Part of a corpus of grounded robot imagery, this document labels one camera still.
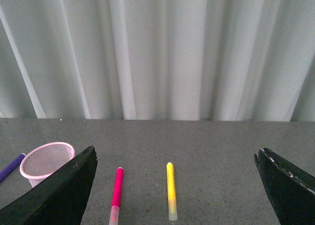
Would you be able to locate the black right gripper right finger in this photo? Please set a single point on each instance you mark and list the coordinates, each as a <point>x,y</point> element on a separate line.
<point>290,189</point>

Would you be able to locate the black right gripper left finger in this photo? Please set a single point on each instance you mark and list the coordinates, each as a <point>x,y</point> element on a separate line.
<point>60,199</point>

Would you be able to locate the pink marker pen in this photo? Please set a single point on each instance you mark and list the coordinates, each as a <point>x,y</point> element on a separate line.
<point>117,195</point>

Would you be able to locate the purple marker pen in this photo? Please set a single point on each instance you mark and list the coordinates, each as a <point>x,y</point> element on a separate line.
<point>10,167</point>

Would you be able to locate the pink mesh pen cup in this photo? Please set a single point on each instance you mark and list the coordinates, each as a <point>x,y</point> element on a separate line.
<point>43,161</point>

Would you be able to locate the yellow marker pen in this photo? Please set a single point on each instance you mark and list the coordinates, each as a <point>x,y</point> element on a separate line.
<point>171,192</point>

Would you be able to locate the white pleated curtain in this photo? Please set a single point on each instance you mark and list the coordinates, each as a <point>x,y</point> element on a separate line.
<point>226,60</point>

